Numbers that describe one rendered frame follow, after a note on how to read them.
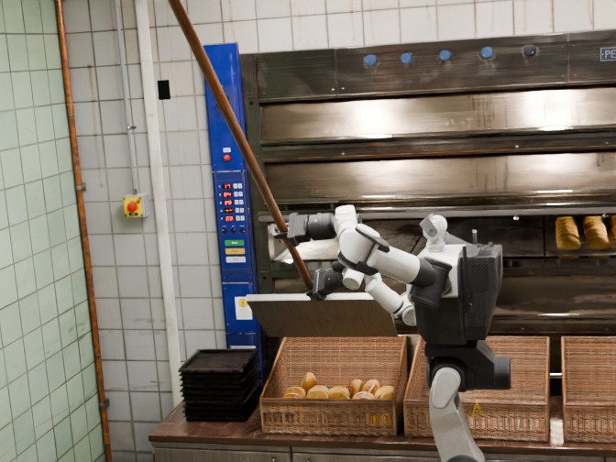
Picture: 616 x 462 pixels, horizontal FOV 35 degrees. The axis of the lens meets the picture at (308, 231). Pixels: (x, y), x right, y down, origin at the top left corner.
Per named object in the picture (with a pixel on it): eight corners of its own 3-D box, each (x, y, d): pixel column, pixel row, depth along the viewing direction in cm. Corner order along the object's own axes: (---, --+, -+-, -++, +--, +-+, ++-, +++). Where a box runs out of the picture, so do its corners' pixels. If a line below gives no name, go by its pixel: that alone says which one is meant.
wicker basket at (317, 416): (287, 392, 440) (283, 334, 435) (411, 393, 427) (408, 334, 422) (259, 434, 393) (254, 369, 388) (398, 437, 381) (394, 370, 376)
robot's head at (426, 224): (448, 228, 326) (434, 210, 326) (445, 234, 318) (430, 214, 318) (434, 239, 328) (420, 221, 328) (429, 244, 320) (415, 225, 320)
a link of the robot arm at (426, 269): (394, 288, 305) (427, 301, 311) (410, 293, 297) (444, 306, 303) (406, 254, 305) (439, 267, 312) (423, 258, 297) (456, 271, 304)
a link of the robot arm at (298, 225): (287, 206, 325) (321, 203, 321) (297, 220, 333) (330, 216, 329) (284, 239, 319) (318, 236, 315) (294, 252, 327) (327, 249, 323)
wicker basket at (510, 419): (421, 393, 427) (417, 333, 422) (552, 398, 412) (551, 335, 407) (402, 437, 381) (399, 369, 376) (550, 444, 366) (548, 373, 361)
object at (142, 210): (130, 215, 443) (127, 193, 442) (150, 214, 441) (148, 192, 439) (123, 218, 436) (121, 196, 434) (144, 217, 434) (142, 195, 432)
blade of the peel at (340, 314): (385, 299, 364) (386, 292, 366) (245, 301, 377) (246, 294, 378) (398, 336, 395) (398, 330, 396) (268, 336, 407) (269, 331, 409)
